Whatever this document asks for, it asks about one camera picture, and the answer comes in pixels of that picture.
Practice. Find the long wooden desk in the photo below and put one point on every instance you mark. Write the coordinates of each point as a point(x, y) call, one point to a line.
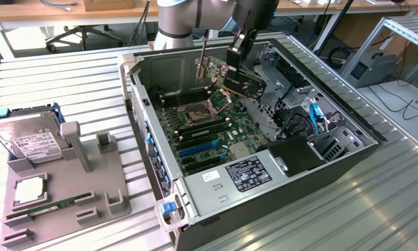
point(386, 8)

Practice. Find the black RAM slot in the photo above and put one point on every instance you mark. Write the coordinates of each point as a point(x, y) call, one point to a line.
point(191, 98)
point(191, 92)

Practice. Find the graphics card with metal bracket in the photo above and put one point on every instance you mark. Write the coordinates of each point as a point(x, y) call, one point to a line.
point(254, 87)

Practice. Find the black slanted pole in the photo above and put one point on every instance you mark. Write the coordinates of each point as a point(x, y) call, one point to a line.
point(334, 23)

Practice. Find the black plastic shroud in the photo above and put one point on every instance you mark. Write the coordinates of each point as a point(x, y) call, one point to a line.
point(295, 157)

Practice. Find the grey parts rack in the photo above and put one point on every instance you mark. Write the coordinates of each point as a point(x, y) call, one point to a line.
point(62, 188)

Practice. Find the grey computer tower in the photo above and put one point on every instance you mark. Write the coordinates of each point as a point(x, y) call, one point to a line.
point(373, 68)

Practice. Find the blue case latch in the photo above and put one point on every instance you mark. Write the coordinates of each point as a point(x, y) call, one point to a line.
point(167, 208)

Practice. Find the black expansion slot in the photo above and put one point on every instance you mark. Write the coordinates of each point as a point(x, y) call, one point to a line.
point(201, 161)
point(194, 142)

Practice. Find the CPU socket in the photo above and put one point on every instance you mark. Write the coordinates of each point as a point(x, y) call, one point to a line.
point(195, 113)

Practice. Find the green motherboard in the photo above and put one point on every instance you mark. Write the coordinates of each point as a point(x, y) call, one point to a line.
point(237, 125)

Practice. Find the silver power supply with label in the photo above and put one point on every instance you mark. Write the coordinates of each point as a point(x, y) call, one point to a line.
point(209, 193)

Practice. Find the RAM stick with white label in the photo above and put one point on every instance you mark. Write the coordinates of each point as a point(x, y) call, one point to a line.
point(198, 134)

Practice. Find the black office chair base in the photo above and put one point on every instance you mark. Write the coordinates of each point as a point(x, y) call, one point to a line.
point(295, 19)

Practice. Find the thin locking lever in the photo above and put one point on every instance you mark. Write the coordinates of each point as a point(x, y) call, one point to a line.
point(177, 100)

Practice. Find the silver chipset heatsink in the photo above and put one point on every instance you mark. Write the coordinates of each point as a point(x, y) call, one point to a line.
point(241, 151)

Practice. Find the silver disk bay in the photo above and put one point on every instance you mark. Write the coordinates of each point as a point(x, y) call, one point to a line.
point(337, 141)

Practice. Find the open black PC case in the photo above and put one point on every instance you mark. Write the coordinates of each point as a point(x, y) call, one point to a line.
point(299, 198)

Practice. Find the green RAM stick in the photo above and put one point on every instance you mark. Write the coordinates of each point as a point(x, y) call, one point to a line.
point(47, 207)

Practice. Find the metal socket cover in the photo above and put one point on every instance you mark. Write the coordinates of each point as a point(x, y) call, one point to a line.
point(219, 102)

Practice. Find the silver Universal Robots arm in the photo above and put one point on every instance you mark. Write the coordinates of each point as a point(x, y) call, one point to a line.
point(177, 23)

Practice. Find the wooden box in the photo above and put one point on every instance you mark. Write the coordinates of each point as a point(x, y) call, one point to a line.
point(103, 5)

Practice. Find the silver hard disk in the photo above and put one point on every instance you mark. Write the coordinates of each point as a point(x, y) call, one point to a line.
point(30, 141)

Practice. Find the office chair with grey base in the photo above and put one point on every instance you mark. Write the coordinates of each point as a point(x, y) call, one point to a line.
point(85, 32)

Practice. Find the blue expansion slot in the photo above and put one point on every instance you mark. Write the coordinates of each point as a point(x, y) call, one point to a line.
point(198, 149)

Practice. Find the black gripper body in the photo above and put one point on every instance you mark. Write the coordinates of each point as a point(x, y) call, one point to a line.
point(255, 13)

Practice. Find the aluminium frame rack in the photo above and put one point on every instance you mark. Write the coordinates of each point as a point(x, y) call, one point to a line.
point(410, 28)

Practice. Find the silver drive cage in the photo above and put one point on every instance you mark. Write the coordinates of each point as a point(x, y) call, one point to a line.
point(274, 85)

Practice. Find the silver CPU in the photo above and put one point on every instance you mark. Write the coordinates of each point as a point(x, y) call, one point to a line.
point(27, 190)

